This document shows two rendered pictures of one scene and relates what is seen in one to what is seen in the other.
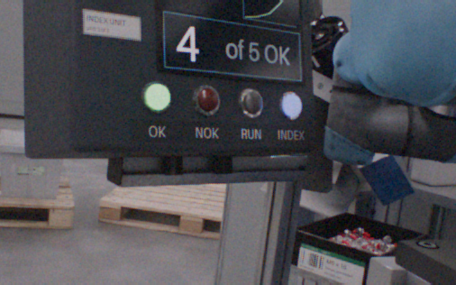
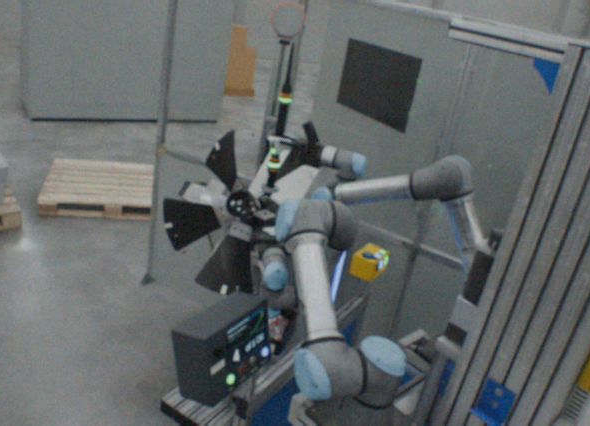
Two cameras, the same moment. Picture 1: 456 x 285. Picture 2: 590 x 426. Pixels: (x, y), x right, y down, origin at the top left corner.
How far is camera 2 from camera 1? 1.07 m
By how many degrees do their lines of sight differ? 27
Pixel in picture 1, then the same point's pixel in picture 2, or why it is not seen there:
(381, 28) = (307, 390)
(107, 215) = (45, 209)
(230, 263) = (158, 257)
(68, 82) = (208, 390)
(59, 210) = (10, 215)
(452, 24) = (324, 394)
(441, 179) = not seen: hidden behind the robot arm
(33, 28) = (183, 361)
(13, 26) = not seen: outside the picture
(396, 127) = (290, 301)
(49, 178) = not seen: outside the picture
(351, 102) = (271, 294)
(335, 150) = not seen: hidden behind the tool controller
